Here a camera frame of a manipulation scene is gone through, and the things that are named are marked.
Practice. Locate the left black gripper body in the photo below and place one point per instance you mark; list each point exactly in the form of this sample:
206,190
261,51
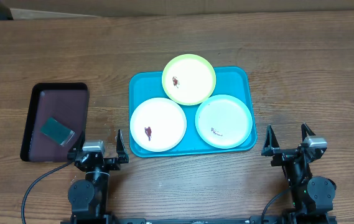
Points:
110,164

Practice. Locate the black tray with brown water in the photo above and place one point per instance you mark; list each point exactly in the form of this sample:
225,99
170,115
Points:
68,104

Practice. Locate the white plate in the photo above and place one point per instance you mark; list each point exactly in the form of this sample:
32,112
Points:
158,124

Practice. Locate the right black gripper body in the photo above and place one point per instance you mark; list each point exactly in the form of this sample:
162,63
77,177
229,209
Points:
283,157

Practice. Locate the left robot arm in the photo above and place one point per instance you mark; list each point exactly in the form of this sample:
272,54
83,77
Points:
88,196

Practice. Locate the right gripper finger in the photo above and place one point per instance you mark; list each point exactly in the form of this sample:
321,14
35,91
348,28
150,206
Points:
306,131
271,142

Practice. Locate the yellow-green plate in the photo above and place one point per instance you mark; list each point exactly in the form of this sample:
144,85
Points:
188,79

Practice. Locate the green and white sponge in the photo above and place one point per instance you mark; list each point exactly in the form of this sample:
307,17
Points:
56,131

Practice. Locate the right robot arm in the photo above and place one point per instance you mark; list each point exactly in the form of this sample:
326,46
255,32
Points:
312,196

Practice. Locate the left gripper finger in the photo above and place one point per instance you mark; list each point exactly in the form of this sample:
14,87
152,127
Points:
79,142
120,148

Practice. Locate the light blue plate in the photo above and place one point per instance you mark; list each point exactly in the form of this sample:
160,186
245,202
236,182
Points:
223,121

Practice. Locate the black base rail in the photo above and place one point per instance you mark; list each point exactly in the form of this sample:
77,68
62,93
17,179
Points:
250,220

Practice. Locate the teal plastic serving tray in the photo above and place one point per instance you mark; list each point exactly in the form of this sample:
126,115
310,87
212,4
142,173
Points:
231,81

